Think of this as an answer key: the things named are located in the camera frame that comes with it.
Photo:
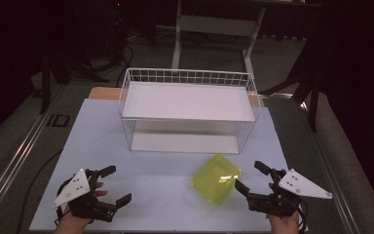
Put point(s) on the white metal desk frame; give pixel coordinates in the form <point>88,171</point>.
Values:
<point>214,25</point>

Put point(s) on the black metal stand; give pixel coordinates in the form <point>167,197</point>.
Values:
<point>45,84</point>
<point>311,94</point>

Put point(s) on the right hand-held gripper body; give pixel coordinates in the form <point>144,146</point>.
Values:
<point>300,187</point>

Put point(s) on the person's left hand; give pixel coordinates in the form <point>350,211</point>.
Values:
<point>73,226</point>

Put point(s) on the person's right hand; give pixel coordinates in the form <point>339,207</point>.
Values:
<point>285,225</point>

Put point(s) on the metal floor rail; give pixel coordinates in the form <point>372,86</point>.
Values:
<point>331,175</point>
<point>16,152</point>

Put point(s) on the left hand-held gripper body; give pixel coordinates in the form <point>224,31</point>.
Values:
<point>74,188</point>

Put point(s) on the yellow-green square plastic plate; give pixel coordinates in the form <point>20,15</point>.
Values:
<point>216,180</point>

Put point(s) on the pale blue table mat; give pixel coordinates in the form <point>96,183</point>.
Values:
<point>156,185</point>

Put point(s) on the black floor bracket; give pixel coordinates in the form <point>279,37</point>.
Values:
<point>58,120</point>

